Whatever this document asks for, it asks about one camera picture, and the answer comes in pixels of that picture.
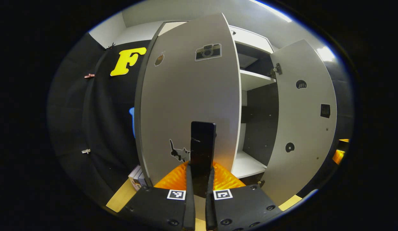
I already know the black door hinge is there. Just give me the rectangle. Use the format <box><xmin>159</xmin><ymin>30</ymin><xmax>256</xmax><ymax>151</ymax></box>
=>
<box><xmin>268</xmin><ymin>63</ymin><xmax>283</xmax><ymax>79</ymax></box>

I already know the beige double-door shoe cabinet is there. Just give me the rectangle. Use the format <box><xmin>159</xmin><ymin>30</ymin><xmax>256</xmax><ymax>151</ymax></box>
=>
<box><xmin>135</xmin><ymin>21</ymin><xmax>279</xmax><ymax>187</ymax></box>

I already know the beige cabinet door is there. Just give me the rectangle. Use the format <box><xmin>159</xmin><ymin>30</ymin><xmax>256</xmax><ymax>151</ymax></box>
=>
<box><xmin>261</xmin><ymin>39</ymin><xmax>338</xmax><ymax>206</ymax></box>
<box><xmin>135</xmin><ymin>13</ymin><xmax>241</xmax><ymax>187</ymax></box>

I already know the white cabinet shelf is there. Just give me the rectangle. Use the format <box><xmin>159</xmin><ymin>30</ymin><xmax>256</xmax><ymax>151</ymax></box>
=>
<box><xmin>240</xmin><ymin>69</ymin><xmax>276</xmax><ymax>91</ymax></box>
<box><xmin>232</xmin><ymin>151</ymin><xmax>267</xmax><ymax>179</ymax></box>

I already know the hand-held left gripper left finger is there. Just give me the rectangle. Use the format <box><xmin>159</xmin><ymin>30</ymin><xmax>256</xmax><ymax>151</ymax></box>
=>
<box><xmin>119</xmin><ymin>161</ymin><xmax>196</xmax><ymax>231</ymax></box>

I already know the white cabinet bottom shelf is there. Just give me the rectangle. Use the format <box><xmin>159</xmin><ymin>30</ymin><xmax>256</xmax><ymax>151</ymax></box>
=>
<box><xmin>232</xmin><ymin>151</ymin><xmax>267</xmax><ymax>179</ymax></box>

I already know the small white box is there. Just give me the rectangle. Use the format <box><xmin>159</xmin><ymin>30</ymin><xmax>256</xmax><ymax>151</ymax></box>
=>
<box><xmin>128</xmin><ymin>165</ymin><xmax>143</xmax><ymax>191</ymax></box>

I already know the black door handle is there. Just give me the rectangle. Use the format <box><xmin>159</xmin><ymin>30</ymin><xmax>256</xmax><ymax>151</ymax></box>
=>
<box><xmin>190</xmin><ymin>121</ymin><xmax>216</xmax><ymax>198</ymax></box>

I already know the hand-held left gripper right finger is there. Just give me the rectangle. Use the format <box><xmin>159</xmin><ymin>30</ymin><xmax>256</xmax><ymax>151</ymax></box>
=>
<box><xmin>205</xmin><ymin>161</ymin><xmax>284</xmax><ymax>231</ymax></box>

